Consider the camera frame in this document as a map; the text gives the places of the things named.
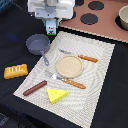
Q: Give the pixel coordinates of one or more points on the orange toy bread loaf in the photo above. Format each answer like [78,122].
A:
[15,71]

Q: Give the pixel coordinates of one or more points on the round wooden plate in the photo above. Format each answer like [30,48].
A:
[69,66]

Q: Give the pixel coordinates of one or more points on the beige bowl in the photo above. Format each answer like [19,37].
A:
[123,14]

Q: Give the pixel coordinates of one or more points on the dark blue frying pan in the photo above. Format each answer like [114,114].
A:
[38,44]

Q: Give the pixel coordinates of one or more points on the toy knife orange handle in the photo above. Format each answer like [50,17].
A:
[80,56]

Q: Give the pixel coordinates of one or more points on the toy fork orange handle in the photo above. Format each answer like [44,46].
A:
[68,81]

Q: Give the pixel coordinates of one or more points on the brown toy sausage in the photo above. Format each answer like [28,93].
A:
[34,88]

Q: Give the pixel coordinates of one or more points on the light blue milk carton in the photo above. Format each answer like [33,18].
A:
[51,26]

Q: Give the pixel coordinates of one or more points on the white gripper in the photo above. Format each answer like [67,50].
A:
[50,9]

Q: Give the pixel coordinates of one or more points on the yellow toy cheese wedge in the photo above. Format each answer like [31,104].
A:
[56,94]

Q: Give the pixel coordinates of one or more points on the beige woven placemat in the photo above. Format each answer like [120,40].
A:
[79,105]

